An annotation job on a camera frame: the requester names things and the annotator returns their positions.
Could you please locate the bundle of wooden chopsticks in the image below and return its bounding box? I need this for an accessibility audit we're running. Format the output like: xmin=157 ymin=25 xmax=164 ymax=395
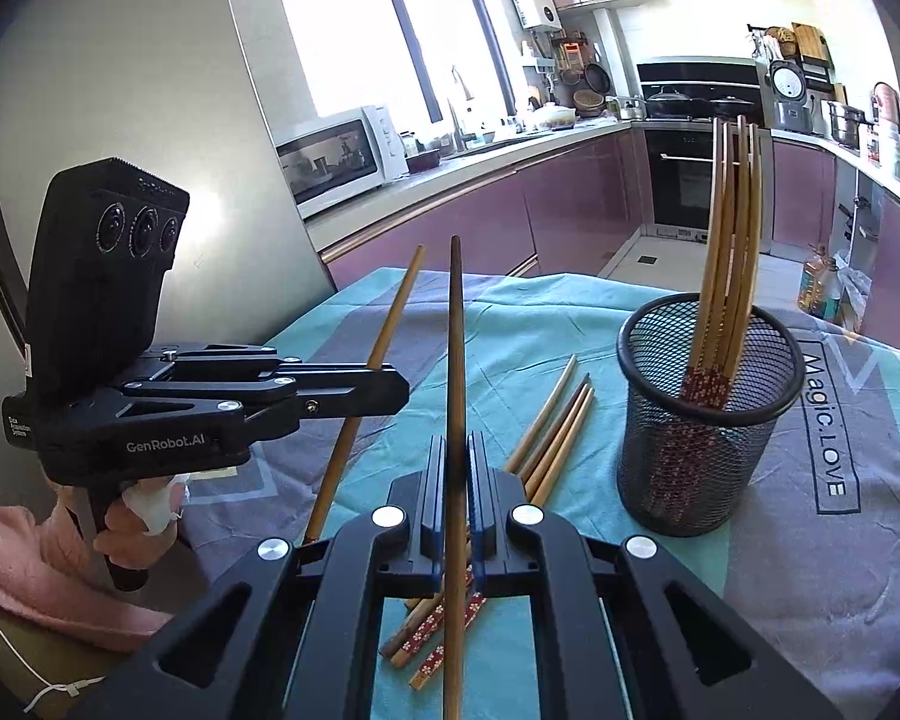
xmin=679 ymin=115 xmax=766 ymax=410

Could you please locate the black integrated stove with oven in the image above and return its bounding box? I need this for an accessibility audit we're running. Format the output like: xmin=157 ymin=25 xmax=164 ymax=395
xmin=636 ymin=56 xmax=775 ymax=241

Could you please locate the black mesh utensil holder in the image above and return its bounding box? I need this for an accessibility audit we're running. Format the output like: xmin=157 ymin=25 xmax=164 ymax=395
xmin=617 ymin=292 xmax=806 ymax=539

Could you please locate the white microwave oven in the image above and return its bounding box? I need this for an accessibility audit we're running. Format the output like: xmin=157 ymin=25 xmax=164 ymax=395
xmin=274 ymin=105 xmax=410 ymax=222

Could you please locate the kitchen window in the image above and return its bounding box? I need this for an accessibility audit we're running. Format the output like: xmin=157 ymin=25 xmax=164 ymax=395
xmin=268 ymin=0 xmax=518 ymax=143

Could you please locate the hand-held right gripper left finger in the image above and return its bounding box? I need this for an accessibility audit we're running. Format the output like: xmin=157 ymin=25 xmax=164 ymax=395
xmin=67 ymin=433 xmax=451 ymax=720

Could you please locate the person's torso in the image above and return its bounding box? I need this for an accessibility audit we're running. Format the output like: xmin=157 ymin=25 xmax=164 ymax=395
xmin=0 ymin=600 xmax=166 ymax=720

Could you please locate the white cable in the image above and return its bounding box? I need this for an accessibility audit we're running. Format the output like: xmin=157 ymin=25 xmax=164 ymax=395
xmin=0 ymin=604 xmax=110 ymax=713

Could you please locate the person's left hand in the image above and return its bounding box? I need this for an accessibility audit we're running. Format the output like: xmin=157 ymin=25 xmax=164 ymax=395
xmin=92 ymin=476 xmax=188 ymax=576

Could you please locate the dark cooking oil bottle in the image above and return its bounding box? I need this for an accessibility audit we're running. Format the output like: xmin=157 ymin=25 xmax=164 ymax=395
xmin=817 ymin=255 xmax=848 ymax=323

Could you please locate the steel sink faucet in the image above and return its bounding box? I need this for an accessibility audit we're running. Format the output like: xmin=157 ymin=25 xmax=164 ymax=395
xmin=448 ymin=66 xmax=475 ymax=151

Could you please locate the stainless steel pot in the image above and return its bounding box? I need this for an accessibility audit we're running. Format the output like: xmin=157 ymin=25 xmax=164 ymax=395
xmin=827 ymin=101 xmax=871 ymax=147

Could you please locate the white casserole pot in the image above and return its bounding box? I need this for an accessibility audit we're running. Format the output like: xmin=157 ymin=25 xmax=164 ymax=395
xmin=529 ymin=101 xmax=577 ymax=132

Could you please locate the pile of wooden chopsticks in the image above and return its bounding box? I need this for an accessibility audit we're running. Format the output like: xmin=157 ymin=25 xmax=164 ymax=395
xmin=379 ymin=354 xmax=597 ymax=691

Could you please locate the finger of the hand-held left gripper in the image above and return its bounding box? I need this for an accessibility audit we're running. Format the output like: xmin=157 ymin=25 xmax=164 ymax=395
xmin=101 ymin=364 xmax=410 ymax=442
xmin=131 ymin=343 xmax=380 ymax=385

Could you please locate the wooden cutting board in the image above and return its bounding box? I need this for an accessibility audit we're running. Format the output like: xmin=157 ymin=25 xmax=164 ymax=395
xmin=791 ymin=22 xmax=830 ymax=61

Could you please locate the pink kettle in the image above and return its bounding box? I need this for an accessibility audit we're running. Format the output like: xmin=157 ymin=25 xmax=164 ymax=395
xmin=870 ymin=81 xmax=900 ymax=143

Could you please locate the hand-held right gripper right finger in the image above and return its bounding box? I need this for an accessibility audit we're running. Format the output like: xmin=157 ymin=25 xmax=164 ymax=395
xmin=466 ymin=431 xmax=845 ymax=720

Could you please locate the silver rice cooker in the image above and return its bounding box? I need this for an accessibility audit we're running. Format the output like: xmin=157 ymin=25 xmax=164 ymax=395
xmin=766 ymin=58 xmax=817 ymax=132

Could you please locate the yellow cooking oil bottle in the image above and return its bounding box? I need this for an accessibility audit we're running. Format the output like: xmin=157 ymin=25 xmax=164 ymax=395
xmin=797 ymin=246 xmax=833 ymax=312

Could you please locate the person's left forearm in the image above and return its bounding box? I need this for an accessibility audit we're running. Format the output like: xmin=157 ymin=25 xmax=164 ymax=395
xmin=0 ymin=495 xmax=173 ymax=631

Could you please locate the black wall shelf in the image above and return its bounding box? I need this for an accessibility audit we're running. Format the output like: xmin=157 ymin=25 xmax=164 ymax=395
xmin=746 ymin=21 xmax=837 ymax=95

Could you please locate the clear plastic bag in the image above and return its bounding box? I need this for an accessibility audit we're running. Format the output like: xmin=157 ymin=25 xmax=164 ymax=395
xmin=840 ymin=266 xmax=875 ymax=331

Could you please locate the white kitchen countertop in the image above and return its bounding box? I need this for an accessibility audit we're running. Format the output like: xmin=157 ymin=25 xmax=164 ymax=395
xmin=300 ymin=116 xmax=900 ymax=256

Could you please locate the teal and grey tablecloth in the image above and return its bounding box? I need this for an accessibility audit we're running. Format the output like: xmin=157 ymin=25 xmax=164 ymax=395
xmin=172 ymin=266 xmax=900 ymax=720

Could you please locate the wooden chopstick red floral end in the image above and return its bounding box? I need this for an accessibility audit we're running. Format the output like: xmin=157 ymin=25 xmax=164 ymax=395
xmin=442 ymin=235 xmax=472 ymax=720
xmin=302 ymin=244 xmax=427 ymax=547

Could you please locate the grey refrigerator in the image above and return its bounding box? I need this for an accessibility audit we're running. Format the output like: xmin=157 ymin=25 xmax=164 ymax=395
xmin=0 ymin=0 xmax=338 ymax=526

